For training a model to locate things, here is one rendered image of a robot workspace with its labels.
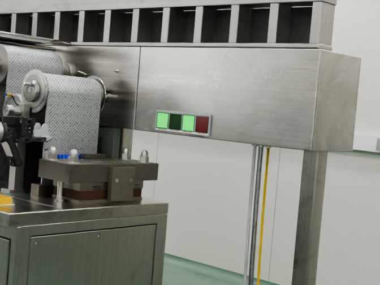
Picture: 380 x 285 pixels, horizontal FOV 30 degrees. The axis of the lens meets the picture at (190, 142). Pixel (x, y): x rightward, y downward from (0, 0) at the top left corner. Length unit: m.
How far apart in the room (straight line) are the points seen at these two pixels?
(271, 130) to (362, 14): 2.64
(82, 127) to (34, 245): 0.55
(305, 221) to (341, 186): 2.43
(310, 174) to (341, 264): 2.52
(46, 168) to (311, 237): 0.88
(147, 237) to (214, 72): 0.61
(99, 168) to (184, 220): 3.25
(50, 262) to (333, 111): 0.97
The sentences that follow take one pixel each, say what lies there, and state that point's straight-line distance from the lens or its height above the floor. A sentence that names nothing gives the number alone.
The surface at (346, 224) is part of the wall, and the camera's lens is 4.72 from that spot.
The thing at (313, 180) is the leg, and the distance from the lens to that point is 2.28.
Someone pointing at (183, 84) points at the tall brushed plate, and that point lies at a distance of 2.41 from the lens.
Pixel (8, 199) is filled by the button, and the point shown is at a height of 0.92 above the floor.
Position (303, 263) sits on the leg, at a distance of 2.32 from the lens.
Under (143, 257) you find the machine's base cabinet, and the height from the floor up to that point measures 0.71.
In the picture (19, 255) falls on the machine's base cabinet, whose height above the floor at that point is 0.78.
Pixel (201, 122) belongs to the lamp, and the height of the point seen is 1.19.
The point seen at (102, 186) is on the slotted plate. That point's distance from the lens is 2.36.
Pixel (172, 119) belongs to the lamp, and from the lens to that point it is 2.42.
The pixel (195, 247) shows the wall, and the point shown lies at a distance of 5.49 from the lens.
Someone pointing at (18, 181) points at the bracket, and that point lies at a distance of 2.49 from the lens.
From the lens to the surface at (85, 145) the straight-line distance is 2.54.
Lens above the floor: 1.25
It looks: 3 degrees down
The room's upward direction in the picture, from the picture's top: 5 degrees clockwise
